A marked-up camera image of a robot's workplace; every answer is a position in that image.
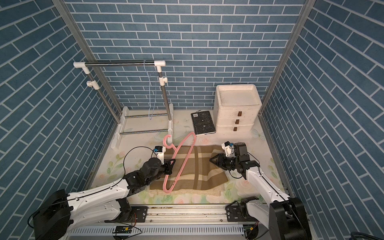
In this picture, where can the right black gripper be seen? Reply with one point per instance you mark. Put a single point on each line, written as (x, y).
(220, 161)

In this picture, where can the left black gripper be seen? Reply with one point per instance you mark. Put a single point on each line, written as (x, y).
(168, 165)

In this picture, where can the brown plaid scarf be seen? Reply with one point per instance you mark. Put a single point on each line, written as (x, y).
(204, 171)

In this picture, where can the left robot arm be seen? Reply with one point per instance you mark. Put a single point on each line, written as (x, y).
(62, 212)

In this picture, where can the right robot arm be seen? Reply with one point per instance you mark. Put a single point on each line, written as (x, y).
(284, 217)

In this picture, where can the black notebook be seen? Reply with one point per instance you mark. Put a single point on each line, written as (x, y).
(203, 123)

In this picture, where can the floral table mat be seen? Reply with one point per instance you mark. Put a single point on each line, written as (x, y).
(135, 149)

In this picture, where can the white drawer cabinet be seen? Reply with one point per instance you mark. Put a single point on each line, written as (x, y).
(236, 108)

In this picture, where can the small black electronics board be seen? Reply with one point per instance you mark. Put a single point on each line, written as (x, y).
(122, 230)

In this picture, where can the metal clothes rack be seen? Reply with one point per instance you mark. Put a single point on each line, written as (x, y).
(125, 85)

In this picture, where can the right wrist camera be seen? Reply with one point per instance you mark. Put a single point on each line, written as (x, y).
(229, 149)

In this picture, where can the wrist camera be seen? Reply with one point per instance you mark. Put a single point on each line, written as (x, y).
(229, 149)
(160, 153)

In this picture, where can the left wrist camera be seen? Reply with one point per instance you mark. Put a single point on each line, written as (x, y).
(160, 153)

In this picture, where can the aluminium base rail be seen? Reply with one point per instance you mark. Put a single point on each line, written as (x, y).
(180, 221)

